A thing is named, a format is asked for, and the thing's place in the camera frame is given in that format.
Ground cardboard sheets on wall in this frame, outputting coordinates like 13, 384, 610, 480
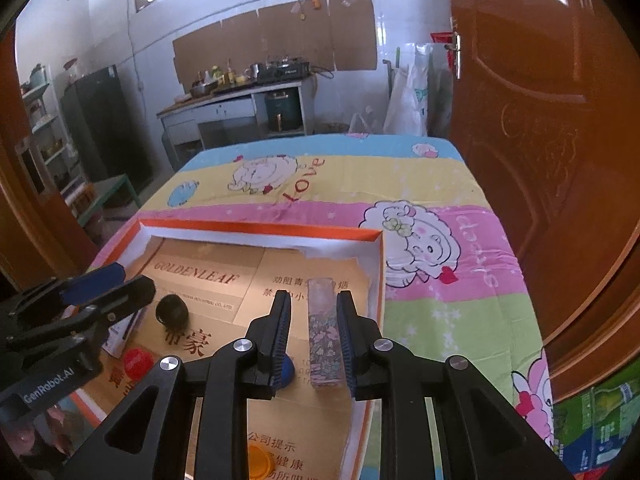
172, 0, 379, 87

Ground white plastic bag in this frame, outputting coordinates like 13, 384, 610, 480
346, 112, 374, 135

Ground storage shelf rack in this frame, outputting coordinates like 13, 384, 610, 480
16, 64, 87, 213

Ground green stool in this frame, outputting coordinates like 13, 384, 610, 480
74, 174, 142, 232

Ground orange bottle cap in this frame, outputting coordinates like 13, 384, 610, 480
247, 443, 277, 480

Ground blue bottle cap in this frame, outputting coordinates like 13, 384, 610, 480
274, 354, 296, 390

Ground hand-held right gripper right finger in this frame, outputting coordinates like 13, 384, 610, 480
335, 292, 577, 480

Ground shallow cardboard tray orange rim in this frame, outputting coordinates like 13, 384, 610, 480
70, 212, 387, 480

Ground cartoon sheep printed tablecloth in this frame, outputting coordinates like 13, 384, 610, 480
89, 132, 557, 480

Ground dark green gas canister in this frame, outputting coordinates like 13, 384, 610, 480
264, 90, 302, 134

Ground grey kitchen counter cabinet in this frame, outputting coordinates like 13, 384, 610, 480
157, 79, 317, 162

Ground floral clear rectangular case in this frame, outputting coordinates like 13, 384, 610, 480
307, 276, 347, 392

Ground wooden door frame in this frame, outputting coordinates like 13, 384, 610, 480
0, 25, 640, 407

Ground metal door handle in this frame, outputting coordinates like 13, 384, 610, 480
451, 31, 464, 81

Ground red bottle cap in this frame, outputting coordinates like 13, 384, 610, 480
123, 348, 153, 382

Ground white sacks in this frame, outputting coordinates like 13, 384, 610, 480
382, 42, 454, 139

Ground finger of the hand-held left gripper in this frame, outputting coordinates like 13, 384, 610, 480
0, 261, 127, 333
4, 275, 157, 357

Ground black refrigerator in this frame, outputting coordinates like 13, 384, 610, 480
60, 64, 152, 187

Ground black gas stove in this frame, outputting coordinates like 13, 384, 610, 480
257, 59, 312, 84

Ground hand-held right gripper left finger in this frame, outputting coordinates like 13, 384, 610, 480
62, 292, 294, 480

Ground green beer carton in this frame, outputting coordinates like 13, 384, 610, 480
552, 374, 640, 477

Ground dark round ball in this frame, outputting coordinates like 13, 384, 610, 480
155, 294, 190, 328

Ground brown wooden door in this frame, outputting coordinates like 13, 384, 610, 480
444, 0, 640, 403

